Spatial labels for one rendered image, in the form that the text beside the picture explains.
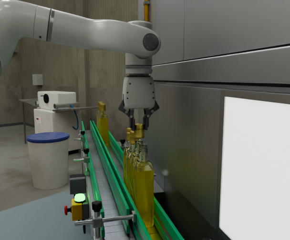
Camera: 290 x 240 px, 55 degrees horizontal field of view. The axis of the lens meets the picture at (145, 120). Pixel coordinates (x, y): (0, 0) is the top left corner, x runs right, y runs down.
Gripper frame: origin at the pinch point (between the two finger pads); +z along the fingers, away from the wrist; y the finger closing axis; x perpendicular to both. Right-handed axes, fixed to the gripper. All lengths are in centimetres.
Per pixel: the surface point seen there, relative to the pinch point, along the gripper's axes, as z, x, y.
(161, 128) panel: 4.3, -12.5, -12.0
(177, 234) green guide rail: 23.3, 27.3, -2.8
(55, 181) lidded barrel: 126, -299, 44
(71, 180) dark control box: 37, -53, 22
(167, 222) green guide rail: 23.9, 20.2, -2.7
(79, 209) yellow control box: 40, -26, 19
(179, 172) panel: 15.3, 6.3, -11.7
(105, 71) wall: -29, -500, -54
